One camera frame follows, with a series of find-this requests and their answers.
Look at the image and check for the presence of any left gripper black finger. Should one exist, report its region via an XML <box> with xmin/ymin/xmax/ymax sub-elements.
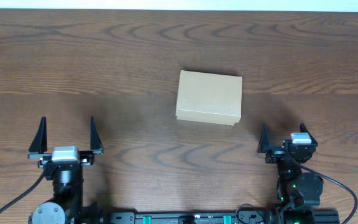
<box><xmin>28</xmin><ymin>116</ymin><xmax>47</xmax><ymax>154</ymax></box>
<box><xmin>89</xmin><ymin>116</ymin><xmax>103</xmax><ymax>152</ymax></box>

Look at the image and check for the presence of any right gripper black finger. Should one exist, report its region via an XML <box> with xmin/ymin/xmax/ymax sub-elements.
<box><xmin>257</xmin><ymin>124</ymin><xmax>270</xmax><ymax>152</ymax></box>
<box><xmin>300</xmin><ymin>123</ymin><xmax>318</xmax><ymax>145</ymax></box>

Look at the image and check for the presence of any brown cardboard box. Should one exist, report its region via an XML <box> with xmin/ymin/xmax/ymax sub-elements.
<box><xmin>176</xmin><ymin>70</ymin><xmax>242</xmax><ymax>126</ymax></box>

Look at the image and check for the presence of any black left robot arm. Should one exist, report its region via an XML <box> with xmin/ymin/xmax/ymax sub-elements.
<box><xmin>28</xmin><ymin>117</ymin><xmax>109</xmax><ymax>223</ymax></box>

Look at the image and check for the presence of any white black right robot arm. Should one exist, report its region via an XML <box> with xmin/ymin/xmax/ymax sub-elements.
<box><xmin>257</xmin><ymin>124</ymin><xmax>324</xmax><ymax>223</ymax></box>

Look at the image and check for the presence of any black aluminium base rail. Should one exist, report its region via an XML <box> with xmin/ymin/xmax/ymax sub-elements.
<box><xmin>82</xmin><ymin>203</ymin><xmax>341</xmax><ymax>224</ymax></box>

